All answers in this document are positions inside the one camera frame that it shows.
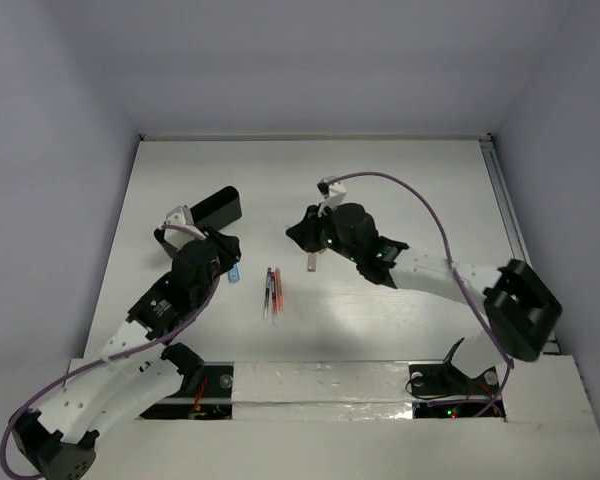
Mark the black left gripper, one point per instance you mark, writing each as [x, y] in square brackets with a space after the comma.
[228, 245]

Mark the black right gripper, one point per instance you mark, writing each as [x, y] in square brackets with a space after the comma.
[305, 233]

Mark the black gel pen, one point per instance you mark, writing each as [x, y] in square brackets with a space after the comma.
[267, 293]

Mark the red clear pen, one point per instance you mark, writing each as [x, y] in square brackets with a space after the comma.
[277, 295]

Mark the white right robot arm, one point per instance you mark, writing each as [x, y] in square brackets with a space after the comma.
[516, 310]

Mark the grey eraser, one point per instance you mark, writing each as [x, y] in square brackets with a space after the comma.
[311, 262]

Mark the blue pen cap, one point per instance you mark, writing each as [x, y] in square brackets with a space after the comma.
[234, 275]

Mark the black pen holder box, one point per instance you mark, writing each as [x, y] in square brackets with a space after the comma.
[217, 211]

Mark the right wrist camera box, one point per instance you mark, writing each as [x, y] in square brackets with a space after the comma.
[333, 193]

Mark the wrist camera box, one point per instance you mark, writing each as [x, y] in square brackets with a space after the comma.
[333, 193]
[181, 219]

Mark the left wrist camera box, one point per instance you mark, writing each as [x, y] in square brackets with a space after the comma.
[181, 219]

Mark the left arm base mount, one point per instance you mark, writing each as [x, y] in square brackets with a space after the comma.
[205, 392]

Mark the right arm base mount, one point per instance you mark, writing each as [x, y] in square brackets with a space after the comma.
[441, 391]

